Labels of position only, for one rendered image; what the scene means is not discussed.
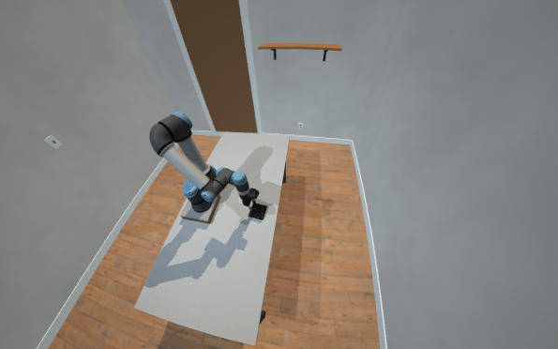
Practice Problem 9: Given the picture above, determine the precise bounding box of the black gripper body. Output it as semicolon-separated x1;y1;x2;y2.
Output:
238;187;259;206

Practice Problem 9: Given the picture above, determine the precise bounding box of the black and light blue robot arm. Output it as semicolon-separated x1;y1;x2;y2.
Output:
149;112;249;213

